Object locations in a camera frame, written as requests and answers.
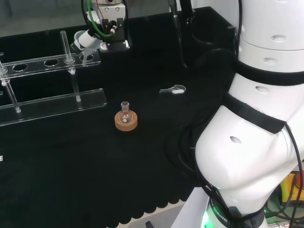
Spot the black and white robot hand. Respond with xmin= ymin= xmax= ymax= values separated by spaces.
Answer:
xmin=70 ymin=29 xmax=105 ymax=55

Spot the translucent plastic funnel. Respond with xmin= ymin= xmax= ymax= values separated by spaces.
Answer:
xmin=80 ymin=40 xmax=103 ymax=67

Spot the clear acrylic funnel stand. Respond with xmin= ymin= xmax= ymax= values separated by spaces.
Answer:
xmin=0 ymin=30 xmax=107 ymax=126

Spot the round-bottom glass flask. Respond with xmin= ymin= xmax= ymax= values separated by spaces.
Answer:
xmin=119 ymin=101 xmax=133 ymax=124

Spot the black bench cloth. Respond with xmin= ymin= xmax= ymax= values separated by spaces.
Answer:
xmin=0 ymin=6 xmax=238 ymax=225

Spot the yellow stop button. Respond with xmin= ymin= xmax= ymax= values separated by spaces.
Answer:
xmin=281 ymin=172 xmax=304 ymax=205

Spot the green cable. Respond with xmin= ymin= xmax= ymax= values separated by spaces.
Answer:
xmin=85 ymin=0 xmax=112 ymax=38

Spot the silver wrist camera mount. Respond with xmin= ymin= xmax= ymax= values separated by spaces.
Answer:
xmin=91 ymin=3 xmax=132 ymax=52

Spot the thick black cable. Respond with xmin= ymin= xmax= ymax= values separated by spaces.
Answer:
xmin=167 ymin=0 xmax=190 ymax=69

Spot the cork ring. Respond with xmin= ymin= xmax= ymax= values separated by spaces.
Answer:
xmin=114 ymin=111 xmax=139 ymax=131

